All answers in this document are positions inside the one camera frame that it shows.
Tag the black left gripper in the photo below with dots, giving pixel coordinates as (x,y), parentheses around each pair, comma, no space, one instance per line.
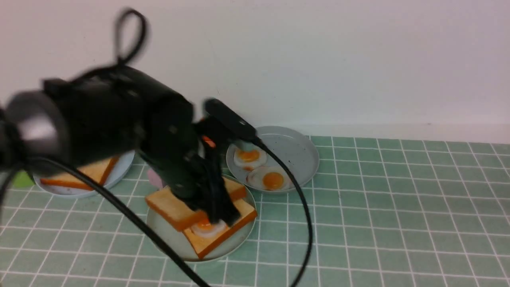
(185,154)

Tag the fried egg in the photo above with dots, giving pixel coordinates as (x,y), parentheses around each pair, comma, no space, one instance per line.
(268,178)
(249,160)
(205,229)

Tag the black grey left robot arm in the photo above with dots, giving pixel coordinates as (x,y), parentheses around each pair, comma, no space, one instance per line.
(85,121)

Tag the green empty plate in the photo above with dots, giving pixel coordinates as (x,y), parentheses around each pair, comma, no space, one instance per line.
(178,242)

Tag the pink cube block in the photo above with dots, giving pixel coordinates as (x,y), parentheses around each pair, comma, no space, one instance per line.
(155,180)

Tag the light blue bread plate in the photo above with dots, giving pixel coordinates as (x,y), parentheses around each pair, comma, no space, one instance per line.
(119,171)

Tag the grey egg plate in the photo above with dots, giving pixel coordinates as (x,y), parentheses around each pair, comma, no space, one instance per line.
(294,149)

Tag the green cube block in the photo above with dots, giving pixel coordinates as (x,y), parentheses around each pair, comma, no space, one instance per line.
(22,180)

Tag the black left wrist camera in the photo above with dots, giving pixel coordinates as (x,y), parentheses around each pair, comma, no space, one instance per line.
(234,125)

